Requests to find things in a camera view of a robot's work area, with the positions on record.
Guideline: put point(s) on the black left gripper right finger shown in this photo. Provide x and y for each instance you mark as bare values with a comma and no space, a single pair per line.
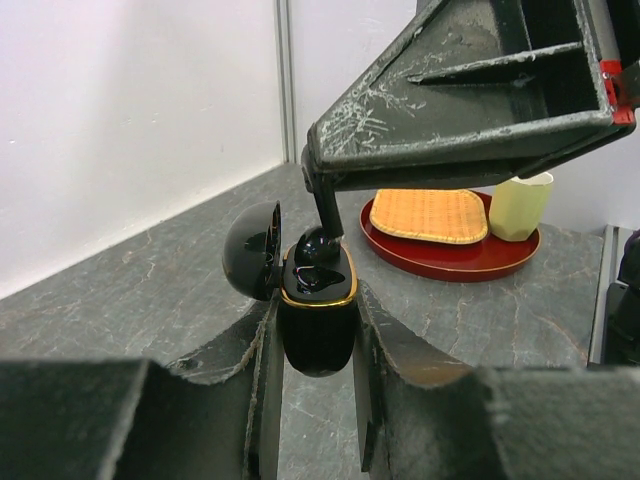
422,414

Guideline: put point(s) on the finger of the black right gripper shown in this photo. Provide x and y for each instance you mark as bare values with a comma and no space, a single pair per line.
472,93

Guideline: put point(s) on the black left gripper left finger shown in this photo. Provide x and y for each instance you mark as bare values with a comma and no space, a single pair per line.
211,414

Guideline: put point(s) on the black earbud charging case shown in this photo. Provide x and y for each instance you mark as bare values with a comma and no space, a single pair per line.
316,316

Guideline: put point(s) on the black earbud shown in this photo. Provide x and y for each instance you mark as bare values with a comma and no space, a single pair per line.
321,244

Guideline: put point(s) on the pale yellow cup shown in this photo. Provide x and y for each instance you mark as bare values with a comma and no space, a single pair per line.
517,206

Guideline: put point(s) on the woven bamboo tray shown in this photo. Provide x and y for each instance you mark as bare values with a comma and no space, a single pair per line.
455,217

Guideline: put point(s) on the red lacquer round tray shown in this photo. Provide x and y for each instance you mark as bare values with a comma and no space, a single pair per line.
489,259

